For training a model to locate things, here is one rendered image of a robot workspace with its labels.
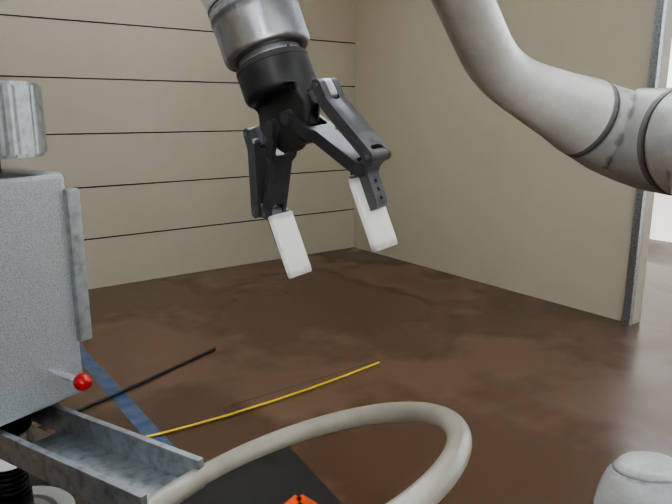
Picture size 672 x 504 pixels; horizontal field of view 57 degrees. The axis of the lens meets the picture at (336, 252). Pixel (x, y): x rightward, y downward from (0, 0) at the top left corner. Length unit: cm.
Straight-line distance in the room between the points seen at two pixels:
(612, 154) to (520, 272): 535
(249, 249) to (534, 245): 312
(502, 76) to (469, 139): 571
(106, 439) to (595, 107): 92
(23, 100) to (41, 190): 15
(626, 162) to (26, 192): 91
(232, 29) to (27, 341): 75
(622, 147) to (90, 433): 96
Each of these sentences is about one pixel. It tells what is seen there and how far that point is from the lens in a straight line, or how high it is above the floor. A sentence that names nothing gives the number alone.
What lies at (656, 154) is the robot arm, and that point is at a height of 165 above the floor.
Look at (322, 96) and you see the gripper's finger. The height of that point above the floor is 171.
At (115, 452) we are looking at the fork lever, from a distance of 118.
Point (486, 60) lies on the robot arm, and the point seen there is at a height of 175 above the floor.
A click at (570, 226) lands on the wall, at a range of 580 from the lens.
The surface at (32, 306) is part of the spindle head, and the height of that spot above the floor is 137.
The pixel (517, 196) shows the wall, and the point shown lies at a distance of 610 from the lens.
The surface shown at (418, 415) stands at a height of 127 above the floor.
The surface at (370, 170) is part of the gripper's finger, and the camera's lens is 56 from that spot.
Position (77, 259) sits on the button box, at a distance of 122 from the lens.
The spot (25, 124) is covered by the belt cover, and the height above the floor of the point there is 167.
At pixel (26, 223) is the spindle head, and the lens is 117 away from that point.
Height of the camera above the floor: 169
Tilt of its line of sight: 13 degrees down
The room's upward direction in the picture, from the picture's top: straight up
